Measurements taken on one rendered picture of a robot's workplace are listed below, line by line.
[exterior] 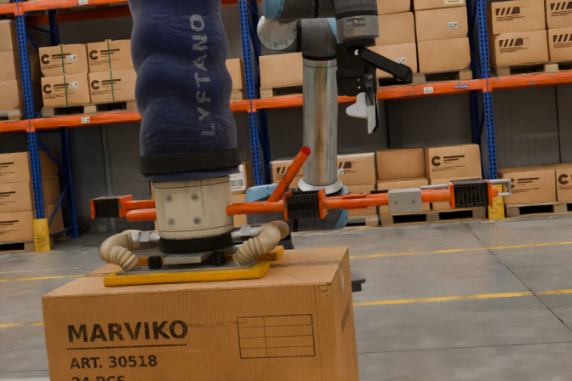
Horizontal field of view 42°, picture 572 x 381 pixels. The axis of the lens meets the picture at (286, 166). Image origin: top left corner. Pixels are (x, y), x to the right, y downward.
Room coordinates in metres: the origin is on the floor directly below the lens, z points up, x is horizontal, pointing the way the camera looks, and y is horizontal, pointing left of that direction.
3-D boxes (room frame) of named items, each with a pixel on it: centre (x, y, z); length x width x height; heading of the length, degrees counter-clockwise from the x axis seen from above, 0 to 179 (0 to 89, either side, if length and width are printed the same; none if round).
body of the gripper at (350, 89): (1.61, -0.17, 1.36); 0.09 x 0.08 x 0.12; 80
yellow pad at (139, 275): (1.58, 0.23, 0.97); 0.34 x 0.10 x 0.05; 81
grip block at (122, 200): (1.98, 0.47, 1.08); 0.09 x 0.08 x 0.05; 171
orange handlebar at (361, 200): (1.76, 0.00, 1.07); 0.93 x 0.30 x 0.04; 81
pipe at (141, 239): (1.67, 0.21, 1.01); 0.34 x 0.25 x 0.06; 81
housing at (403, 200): (1.60, -0.25, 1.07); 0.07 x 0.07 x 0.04; 81
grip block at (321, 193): (1.63, -0.04, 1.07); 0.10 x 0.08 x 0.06; 171
